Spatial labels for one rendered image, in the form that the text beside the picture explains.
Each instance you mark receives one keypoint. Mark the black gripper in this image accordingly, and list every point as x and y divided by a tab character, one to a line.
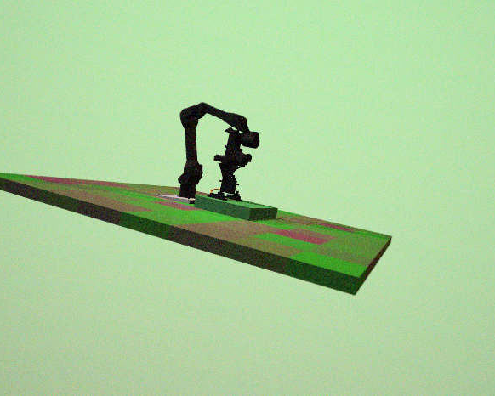
228	165

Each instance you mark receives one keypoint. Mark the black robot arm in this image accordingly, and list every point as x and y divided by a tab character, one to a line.
189	118

